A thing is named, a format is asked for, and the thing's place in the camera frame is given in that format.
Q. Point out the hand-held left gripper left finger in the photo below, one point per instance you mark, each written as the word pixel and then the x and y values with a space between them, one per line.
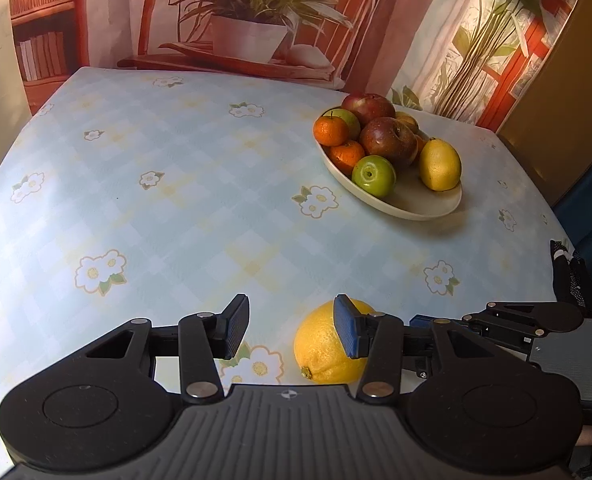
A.
pixel 233 327

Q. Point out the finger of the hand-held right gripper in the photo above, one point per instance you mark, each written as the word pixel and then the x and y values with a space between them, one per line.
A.
pixel 422 367
pixel 516 317

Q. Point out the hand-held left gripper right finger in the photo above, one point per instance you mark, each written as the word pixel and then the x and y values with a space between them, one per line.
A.
pixel 348 327

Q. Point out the yellow lemon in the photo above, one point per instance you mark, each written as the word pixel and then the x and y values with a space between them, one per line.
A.
pixel 316 345
pixel 441 165

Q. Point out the beige round plate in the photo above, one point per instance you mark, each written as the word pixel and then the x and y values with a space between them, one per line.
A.
pixel 416 200

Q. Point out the green apple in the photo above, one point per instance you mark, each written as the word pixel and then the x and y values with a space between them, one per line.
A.
pixel 373 175

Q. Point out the orange mandarin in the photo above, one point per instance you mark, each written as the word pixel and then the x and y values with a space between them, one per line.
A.
pixel 331 131
pixel 347 157
pixel 420 144

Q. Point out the red apple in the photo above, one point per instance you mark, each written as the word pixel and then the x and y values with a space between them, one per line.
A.
pixel 386 142
pixel 371 107

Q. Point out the person's right hand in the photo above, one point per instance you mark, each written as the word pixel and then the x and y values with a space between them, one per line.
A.
pixel 573 280

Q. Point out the floral checked tablecloth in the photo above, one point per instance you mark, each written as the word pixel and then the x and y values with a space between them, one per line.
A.
pixel 175 185

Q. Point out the brown wooden board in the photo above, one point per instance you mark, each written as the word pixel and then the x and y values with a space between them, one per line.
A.
pixel 561 110

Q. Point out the yellow-green round fruit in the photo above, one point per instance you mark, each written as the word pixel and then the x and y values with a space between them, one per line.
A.
pixel 352 119
pixel 407 121

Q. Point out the printed wall tapestry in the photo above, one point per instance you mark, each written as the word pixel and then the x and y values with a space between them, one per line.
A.
pixel 401 35

